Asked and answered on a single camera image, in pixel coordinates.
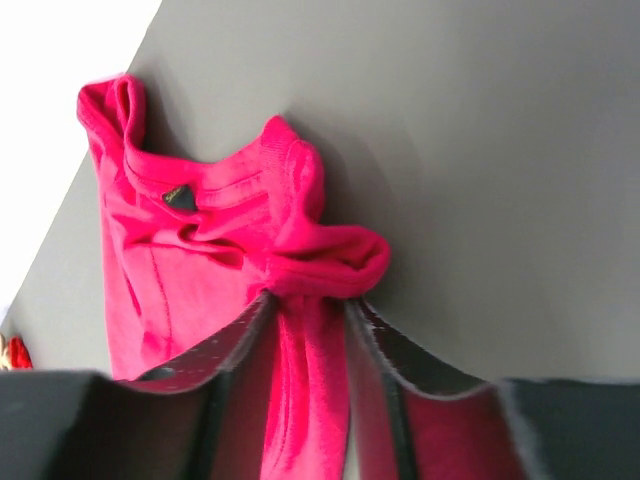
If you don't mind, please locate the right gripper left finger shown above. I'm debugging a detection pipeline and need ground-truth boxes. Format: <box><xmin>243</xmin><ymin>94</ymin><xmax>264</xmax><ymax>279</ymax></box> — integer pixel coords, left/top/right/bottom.
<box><xmin>1</xmin><ymin>293</ymin><xmax>275</xmax><ymax>479</ymax></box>

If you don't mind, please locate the folded red t shirt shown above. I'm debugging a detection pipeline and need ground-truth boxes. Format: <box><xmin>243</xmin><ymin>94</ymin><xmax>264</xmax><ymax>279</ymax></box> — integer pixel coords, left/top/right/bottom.
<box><xmin>8</xmin><ymin>336</ymin><xmax>33</xmax><ymax>370</ymax></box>

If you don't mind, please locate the crimson t shirt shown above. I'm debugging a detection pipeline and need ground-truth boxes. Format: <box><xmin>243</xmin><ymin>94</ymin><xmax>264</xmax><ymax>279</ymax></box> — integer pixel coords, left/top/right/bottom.
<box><xmin>77</xmin><ymin>75</ymin><xmax>390</xmax><ymax>479</ymax></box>

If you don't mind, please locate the folded beige t shirt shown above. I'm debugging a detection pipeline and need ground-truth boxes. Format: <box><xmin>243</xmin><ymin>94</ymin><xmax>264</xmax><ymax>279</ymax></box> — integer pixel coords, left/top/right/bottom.
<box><xmin>0</xmin><ymin>335</ymin><xmax>13</xmax><ymax>371</ymax></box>

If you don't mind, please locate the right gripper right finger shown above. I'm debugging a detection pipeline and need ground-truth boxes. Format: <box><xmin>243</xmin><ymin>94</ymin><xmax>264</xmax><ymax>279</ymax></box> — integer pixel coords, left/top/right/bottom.
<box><xmin>345</xmin><ymin>300</ymin><xmax>639</xmax><ymax>479</ymax></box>

